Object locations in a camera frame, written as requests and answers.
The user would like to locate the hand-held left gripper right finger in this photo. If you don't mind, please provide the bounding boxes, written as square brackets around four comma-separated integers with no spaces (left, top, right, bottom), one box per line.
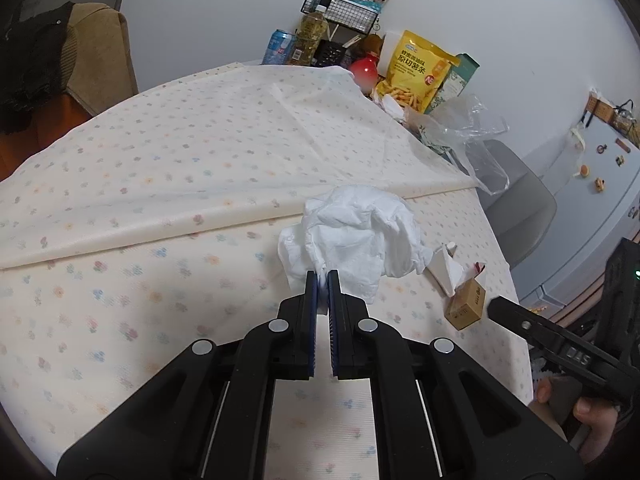
[327,270,586,480]

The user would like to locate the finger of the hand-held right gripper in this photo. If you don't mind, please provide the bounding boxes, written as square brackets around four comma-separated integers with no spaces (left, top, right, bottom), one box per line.
[487,296,556,353]

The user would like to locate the person's right hand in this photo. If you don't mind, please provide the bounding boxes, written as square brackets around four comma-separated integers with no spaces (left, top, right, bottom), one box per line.
[530,377,626,468]

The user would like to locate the red ceramic vase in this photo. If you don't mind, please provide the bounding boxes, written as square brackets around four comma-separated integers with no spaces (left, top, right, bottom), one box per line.
[348,52,379,93]

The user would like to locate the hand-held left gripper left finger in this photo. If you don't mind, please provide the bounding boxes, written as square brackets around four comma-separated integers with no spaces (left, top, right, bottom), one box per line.
[56,270,321,480]

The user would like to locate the clear plastic bag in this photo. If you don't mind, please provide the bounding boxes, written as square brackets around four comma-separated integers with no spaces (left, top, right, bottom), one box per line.
[407,92,511,196]

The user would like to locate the green carton box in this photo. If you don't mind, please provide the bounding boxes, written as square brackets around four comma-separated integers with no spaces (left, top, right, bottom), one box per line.
[432,52,481,111]

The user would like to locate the white fridge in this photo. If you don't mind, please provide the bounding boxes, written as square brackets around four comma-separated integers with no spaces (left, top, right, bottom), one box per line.
[510,105,640,311]

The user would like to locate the folded white paper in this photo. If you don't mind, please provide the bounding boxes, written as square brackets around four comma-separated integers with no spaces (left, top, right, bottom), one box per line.
[425,242,474,297]

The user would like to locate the clear handled bag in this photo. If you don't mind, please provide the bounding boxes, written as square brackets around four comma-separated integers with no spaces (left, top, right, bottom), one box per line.
[612,100,640,144]

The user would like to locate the yellow snack bag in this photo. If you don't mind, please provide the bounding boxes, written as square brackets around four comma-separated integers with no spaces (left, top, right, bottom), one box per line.
[372,30,461,115]

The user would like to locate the floral cream tablecloth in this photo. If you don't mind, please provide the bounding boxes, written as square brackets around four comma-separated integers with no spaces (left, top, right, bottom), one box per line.
[0,62,531,480]

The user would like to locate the blue drink can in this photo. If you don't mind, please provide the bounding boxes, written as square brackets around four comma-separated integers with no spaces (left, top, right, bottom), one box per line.
[262,29,296,66]

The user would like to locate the black wire basket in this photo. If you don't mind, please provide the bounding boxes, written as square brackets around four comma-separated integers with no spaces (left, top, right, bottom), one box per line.
[299,0,383,36]

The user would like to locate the brown rounded object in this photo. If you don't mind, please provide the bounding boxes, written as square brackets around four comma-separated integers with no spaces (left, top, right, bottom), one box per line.
[357,34,385,56]

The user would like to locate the black cloth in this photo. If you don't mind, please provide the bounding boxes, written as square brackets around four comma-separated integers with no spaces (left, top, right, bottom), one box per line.
[0,2,76,133]

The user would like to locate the yellow oil bottle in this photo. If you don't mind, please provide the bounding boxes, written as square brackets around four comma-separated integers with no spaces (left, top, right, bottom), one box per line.
[287,0,331,67]

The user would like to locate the grey plastic chair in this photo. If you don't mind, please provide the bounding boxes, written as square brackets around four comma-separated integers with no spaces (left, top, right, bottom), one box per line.
[475,139,558,271]

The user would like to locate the white tissue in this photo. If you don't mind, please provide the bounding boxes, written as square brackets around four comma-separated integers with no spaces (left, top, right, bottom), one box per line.
[277,185,435,306]

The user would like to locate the small crumpled white paper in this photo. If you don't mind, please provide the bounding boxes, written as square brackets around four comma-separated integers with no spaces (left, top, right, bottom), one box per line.
[377,94,407,122]

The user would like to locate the black utensil holder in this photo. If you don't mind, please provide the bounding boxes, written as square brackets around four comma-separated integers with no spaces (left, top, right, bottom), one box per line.
[312,39,346,67]

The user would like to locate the small brown cardboard box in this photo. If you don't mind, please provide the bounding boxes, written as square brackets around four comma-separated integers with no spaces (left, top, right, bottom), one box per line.
[444,277,487,331]

